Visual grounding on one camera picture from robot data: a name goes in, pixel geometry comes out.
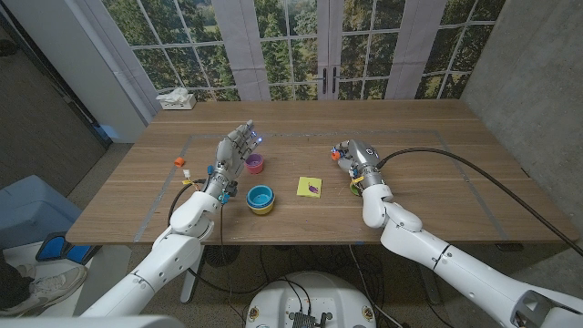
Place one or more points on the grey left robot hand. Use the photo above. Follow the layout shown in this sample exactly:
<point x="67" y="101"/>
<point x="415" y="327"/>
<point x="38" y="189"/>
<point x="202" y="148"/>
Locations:
<point x="232" y="157"/>

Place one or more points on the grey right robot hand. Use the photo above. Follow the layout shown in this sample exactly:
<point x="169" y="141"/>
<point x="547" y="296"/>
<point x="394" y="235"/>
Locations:
<point x="360" y="159"/>

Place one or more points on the glue stick with orange cap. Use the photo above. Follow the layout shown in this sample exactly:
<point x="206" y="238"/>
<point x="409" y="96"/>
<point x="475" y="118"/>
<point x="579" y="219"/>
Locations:
<point x="335" y="155"/>

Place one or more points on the yellow sticky note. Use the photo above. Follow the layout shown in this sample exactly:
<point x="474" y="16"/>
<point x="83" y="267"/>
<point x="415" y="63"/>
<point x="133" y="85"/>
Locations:
<point x="309" y="187"/>

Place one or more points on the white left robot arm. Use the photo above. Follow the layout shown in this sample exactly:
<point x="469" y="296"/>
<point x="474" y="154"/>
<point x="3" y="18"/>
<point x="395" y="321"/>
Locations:
<point x="155" y="259"/>

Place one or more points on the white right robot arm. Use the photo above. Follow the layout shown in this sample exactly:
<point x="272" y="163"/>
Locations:
<point x="446" y="259"/>

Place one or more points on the purple plastic bowl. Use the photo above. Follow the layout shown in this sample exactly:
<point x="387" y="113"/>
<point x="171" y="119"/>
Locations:
<point x="254" y="159"/>

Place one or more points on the pink plastic bowl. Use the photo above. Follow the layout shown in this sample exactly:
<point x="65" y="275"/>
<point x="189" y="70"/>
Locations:
<point x="255" y="170"/>

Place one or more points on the green plastic bowl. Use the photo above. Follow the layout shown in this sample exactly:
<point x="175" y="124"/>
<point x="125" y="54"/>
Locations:
<point x="354" y="187"/>

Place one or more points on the teal plastic bowl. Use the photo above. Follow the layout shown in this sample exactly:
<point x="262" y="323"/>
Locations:
<point x="260" y="197"/>

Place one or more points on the blue plastic bowl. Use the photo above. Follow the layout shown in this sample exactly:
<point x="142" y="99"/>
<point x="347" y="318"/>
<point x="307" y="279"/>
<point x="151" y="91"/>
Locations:
<point x="260" y="206"/>

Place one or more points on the yellow plastic bowl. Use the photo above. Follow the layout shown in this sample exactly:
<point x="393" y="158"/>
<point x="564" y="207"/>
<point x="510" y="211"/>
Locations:
<point x="262" y="211"/>

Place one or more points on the small orange cap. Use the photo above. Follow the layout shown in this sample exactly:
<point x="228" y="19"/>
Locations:
<point x="179" y="161"/>

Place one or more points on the white tissue box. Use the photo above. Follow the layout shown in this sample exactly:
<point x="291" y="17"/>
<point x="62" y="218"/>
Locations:
<point x="180" y="104"/>

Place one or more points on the black round floor fan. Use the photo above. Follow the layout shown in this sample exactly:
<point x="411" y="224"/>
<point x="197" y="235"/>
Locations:
<point x="221" y="256"/>

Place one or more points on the printed window backdrop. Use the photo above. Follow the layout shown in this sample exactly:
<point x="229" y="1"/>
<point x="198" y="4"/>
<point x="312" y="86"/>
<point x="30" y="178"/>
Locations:
<point x="291" y="45"/>

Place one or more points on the white table leg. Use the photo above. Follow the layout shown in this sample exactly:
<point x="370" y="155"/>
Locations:
<point x="191" y="278"/>

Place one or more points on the white robot torso base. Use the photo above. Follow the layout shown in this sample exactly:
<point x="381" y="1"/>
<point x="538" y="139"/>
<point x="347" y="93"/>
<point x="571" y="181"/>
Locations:
<point x="314" y="291"/>

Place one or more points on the grey table leg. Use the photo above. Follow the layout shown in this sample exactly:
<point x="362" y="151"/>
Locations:
<point x="428" y="287"/>

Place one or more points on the blue and black pedal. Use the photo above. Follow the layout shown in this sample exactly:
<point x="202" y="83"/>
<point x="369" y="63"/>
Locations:
<point x="54" y="248"/>

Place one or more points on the blue grey storage box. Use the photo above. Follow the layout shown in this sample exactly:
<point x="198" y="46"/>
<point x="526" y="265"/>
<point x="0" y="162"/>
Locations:
<point x="32" y="209"/>

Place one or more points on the white robot chest edge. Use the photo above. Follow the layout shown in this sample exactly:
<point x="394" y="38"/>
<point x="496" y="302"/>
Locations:
<point x="91" y="322"/>

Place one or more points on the white sneaker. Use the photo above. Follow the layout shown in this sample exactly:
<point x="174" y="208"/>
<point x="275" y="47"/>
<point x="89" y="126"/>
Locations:
<point x="45" y="289"/>

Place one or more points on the dark trouser leg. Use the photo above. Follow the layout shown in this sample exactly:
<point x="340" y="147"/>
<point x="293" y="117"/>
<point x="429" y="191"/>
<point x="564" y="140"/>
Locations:
<point x="11" y="280"/>

